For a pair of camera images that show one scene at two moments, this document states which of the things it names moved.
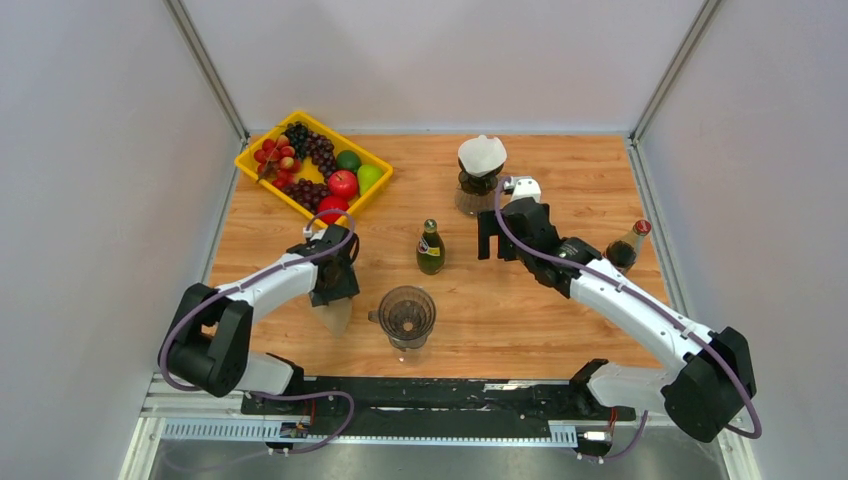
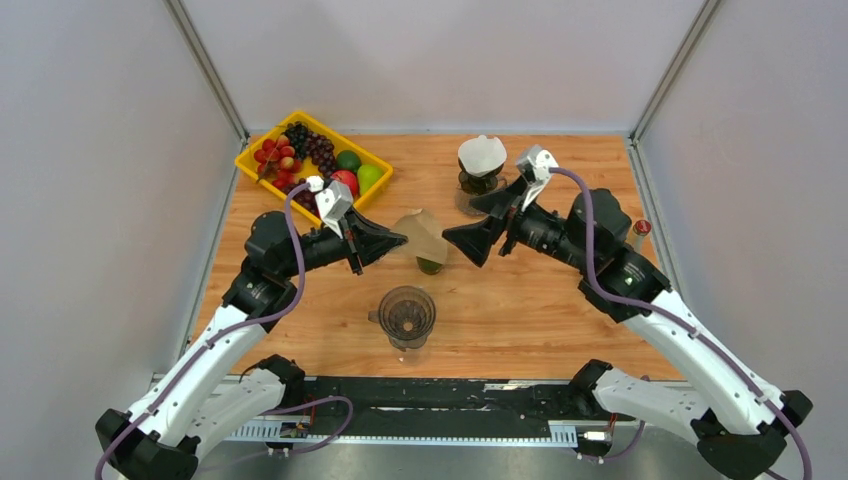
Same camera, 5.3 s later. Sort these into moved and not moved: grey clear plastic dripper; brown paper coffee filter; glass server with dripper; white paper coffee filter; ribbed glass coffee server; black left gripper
Moved: brown paper coffee filter; black left gripper
Not moved: glass server with dripper; ribbed glass coffee server; grey clear plastic dripper; white paper coffee filter
